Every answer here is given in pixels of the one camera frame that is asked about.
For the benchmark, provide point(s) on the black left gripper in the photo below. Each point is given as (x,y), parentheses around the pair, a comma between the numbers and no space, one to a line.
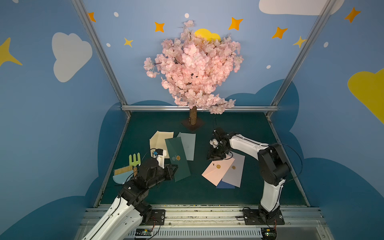
(167,171)

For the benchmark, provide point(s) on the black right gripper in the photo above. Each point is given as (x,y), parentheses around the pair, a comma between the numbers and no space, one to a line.
(216,151)

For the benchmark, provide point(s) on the dark green envelope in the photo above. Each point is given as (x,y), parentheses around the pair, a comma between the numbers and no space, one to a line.
(178,157)

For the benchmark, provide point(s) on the cream yellow envelope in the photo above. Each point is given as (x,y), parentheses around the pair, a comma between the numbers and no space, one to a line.
(157,141)

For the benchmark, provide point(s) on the light teal envelope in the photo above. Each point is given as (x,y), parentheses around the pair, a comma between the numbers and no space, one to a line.
(188,141)

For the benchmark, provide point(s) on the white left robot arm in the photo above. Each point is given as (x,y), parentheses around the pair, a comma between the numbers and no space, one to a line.
(129,209)

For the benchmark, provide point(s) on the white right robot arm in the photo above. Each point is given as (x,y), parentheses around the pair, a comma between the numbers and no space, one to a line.
(273,164)

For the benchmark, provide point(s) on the pink envelope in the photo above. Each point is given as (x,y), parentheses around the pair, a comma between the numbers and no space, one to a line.
(216,170)

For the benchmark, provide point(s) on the lavender envelope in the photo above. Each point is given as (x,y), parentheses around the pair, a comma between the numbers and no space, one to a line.
(234,175)

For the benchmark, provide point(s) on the dark blue envelope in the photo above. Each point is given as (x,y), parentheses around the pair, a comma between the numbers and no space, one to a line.
(224,185)

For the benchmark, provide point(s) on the pink blossom artificial tree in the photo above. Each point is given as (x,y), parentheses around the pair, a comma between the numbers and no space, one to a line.
(192,66)

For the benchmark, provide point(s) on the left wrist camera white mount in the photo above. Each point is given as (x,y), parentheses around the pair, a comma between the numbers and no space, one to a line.
(160,155)

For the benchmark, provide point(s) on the green garden fork wooden handle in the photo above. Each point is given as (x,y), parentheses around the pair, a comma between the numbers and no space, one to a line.
(134,162)

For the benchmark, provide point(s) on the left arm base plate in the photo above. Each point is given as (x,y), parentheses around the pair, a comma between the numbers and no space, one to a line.
(154,217)

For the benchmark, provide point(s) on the aluminium rail front frame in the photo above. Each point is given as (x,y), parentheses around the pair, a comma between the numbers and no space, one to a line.
(225,222)

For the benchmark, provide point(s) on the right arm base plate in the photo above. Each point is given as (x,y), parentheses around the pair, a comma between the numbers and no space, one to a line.
(261,217)

